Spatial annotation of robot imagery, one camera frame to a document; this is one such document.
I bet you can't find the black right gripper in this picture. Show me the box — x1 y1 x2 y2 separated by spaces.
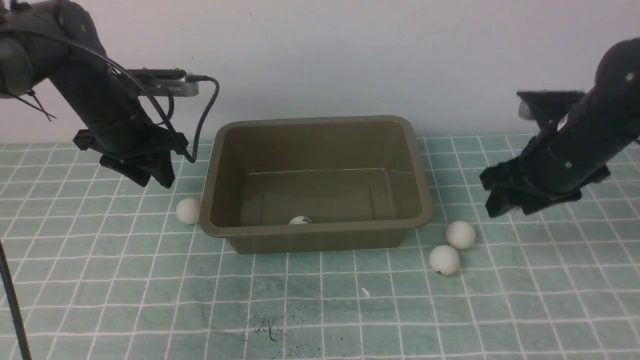
479 157 611 218

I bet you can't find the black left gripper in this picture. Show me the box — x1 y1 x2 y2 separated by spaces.
73 125 189 189

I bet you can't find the plain white table-tennis ball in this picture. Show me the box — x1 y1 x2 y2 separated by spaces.
445 220 477 250

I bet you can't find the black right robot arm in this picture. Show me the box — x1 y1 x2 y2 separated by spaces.
479 38 640 218

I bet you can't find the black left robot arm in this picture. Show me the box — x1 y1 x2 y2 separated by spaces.
1 0 188 189

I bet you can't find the green checkered tablecloth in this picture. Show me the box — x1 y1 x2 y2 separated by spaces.
0 135 640 360

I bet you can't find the brown plastic bin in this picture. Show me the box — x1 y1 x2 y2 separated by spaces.
199 115 434 255

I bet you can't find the black camera cable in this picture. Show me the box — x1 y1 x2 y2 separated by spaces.
10 30 221 164

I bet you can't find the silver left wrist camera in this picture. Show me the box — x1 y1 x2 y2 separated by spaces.
128 68 200 98

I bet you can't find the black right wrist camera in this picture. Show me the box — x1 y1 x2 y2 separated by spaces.
516 89 586 130

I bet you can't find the black cable at edge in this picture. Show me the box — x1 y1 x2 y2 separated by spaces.
0 240 33 360

